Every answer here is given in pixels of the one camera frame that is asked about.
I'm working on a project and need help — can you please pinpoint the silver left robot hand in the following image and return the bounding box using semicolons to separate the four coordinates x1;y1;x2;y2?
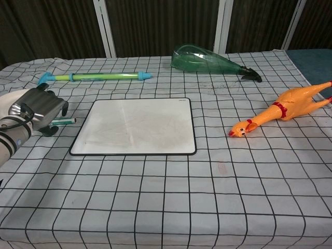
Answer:
8;83;69;137

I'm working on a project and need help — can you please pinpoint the green and blue water pump toy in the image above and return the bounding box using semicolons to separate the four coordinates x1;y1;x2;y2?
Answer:
37;71;153;85

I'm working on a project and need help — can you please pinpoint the white black-checked tablecloth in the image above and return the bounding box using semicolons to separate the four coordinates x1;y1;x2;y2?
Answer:
0;49;332;249

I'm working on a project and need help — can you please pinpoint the green transparent plastic scoop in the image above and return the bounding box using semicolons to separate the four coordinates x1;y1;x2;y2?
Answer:
170;44;262;83

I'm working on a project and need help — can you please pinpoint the orange rubber chicken toy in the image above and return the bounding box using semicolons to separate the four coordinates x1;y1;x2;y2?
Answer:
228;80;332;137

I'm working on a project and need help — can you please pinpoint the blue-grey upholstered furniture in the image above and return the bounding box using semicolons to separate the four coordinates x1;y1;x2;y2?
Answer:
286;48;332;85

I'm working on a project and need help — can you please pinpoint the white whiteboard with black frame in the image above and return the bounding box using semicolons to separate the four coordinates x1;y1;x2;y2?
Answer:
69;98;198;157

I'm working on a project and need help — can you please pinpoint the white metal frame post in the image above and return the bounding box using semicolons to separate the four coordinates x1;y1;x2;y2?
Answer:
93;0;117;59
213;0;234;54
281;0;307;51

